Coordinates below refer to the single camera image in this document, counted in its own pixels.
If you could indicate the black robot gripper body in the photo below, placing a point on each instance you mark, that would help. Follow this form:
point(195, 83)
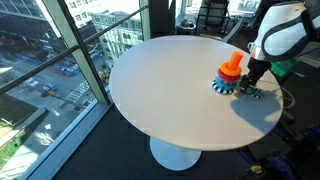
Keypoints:
point(257, 69)

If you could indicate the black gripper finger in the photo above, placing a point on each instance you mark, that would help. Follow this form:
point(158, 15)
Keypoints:
point(244, 84)

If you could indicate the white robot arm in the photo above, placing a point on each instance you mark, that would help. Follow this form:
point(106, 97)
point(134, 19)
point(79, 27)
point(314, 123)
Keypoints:
point(286, 29)

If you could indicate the orange stacking rod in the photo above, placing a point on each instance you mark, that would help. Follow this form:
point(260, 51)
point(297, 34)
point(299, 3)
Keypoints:
point(235, 60)

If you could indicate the black office chair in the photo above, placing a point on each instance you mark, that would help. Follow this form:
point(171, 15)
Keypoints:
point(213, 17)

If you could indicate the black equipment pile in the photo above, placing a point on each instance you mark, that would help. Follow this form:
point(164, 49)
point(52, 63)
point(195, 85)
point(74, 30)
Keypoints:
point(283, 156)

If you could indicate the white round table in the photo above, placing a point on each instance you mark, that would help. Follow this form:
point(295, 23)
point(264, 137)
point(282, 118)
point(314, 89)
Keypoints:
point(163, 86)

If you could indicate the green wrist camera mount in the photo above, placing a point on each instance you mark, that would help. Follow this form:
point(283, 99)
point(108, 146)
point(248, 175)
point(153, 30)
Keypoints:
point(282, 67)

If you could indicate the white table pedestal base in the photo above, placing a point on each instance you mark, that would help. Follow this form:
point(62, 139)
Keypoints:
point(173, 157)

